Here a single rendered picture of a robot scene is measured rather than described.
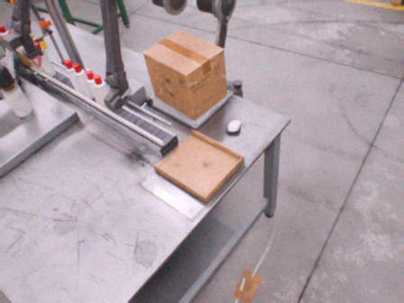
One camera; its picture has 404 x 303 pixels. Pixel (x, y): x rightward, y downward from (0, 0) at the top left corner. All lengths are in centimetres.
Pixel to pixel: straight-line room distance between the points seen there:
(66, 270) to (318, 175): 175
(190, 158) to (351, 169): 138
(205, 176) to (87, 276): 60
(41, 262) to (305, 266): 141
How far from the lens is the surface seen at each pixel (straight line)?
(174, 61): 167
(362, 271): 231
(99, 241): 149
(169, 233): 143
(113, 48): 156
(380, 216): 251
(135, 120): 179
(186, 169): 158
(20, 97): 198
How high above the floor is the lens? 205
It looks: 48 degrees down
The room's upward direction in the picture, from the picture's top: 10 degrees counter-clockwise
